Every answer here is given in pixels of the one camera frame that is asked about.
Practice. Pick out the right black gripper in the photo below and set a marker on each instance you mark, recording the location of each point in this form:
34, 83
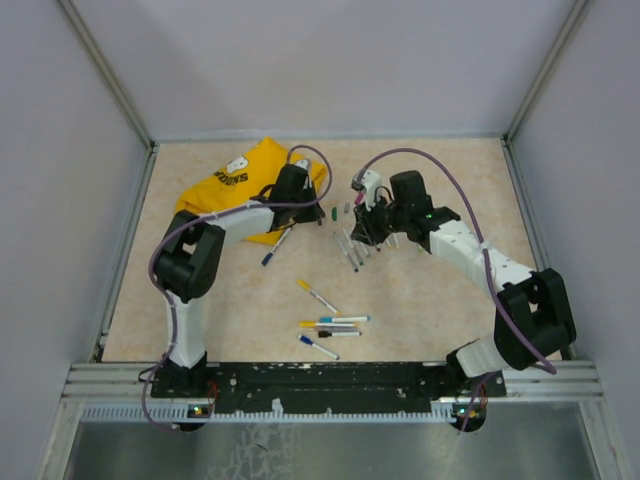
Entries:
365, 229

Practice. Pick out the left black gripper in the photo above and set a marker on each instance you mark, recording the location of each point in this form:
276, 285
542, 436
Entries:
315, 214

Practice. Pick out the grey cap marker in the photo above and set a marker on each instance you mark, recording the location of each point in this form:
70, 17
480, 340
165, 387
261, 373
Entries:
366, 250

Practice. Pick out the yellow cap short marker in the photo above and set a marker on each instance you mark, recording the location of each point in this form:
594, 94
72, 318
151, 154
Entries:
304, 285

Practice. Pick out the navy cap rainbow marker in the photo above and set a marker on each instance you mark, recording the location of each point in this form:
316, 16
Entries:
346, 253

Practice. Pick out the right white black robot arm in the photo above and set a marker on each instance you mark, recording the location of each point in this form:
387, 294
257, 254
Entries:
533, 317

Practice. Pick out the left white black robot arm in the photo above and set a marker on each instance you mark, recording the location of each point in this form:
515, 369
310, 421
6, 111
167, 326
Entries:
185, 265

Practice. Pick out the yellow printed t-shirt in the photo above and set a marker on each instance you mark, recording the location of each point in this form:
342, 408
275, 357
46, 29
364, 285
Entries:
237, 181

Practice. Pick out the navy cap white marker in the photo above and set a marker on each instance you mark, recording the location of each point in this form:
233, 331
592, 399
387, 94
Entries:
268, 257

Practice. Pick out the cyan cap marker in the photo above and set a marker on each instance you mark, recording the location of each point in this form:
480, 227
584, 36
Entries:
337, 320

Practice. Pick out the black cap marker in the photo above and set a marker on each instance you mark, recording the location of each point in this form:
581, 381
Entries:
333, 334

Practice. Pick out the yellow cap silver marker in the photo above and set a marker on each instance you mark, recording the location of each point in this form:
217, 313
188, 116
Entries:
326, 325

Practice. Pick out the blue cap whiteboard marker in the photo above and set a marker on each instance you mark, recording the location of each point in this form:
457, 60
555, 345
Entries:
308, 341

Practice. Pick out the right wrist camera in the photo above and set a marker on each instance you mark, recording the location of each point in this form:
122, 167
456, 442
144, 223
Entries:
365, 185

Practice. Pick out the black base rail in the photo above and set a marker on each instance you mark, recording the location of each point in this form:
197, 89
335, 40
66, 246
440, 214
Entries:
349, 389

